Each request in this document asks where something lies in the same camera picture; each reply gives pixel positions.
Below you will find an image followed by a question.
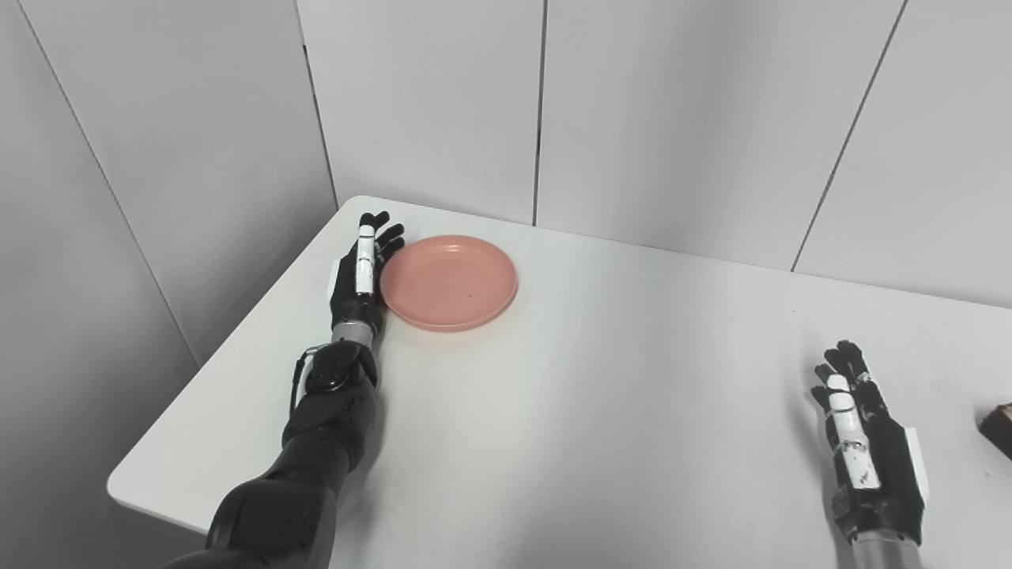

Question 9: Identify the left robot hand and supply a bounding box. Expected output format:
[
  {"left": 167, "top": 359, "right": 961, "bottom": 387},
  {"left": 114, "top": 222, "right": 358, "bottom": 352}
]
[{"left": 328, "top": 211, "right": 406, "bottom": 339}]

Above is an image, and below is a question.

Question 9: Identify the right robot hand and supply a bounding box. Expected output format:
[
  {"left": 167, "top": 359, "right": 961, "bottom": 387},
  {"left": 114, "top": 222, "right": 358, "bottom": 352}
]
[{"left": 810, "top": 340, "right": 927, "bottom": 548}]

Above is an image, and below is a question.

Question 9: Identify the pink plate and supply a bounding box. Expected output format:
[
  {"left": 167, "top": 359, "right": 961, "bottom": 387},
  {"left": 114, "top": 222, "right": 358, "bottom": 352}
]
[{"left": 379, "top": 234, "right": 519, "bottom": 333}]

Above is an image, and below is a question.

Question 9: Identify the chocolate cake slice with fruit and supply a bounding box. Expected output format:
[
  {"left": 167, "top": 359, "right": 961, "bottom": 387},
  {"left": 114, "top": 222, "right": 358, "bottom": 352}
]
[{"left": 979, "top": 404, "right": 1012, "bottom": 461}]

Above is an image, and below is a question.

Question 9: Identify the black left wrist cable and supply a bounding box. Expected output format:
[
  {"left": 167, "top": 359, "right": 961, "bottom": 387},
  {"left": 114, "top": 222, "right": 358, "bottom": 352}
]
[{"left": 291, "top": 345, "right": 327, "bottom": 413}]

